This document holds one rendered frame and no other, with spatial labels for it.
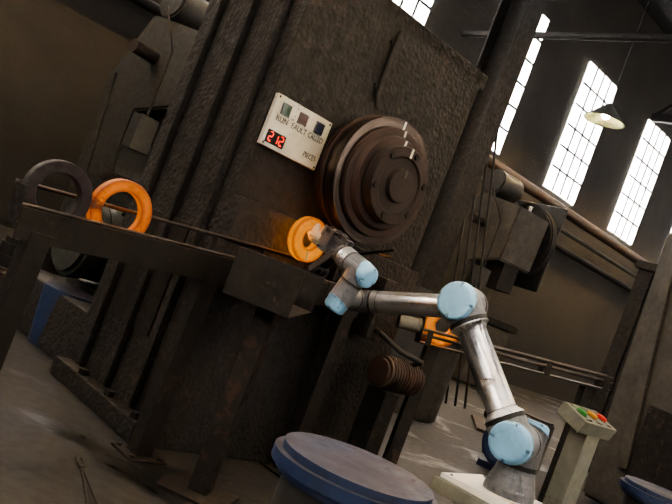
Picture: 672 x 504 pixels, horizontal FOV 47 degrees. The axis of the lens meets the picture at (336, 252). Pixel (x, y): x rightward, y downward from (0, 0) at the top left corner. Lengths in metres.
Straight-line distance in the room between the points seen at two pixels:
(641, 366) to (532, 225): 6.00
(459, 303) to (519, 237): 8.53
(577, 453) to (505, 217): 8.04
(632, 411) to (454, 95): 2.56
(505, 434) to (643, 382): 2.94
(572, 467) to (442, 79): 1.54
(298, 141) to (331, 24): 0.42
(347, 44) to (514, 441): 1.47
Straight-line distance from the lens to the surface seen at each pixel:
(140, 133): 6.75
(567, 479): 2.89
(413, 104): 3.09
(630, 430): 5.07
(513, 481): 2.35
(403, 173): 2.74
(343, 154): 2.66
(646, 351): 5.12
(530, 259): 11.03
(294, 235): 2.62
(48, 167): 2.17
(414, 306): 2.47
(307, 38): 2.72
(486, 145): 7.29
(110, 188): 2.24
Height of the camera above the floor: 0.74
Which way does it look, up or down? 2 degrees up
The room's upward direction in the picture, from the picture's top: 21 degrees clockwise
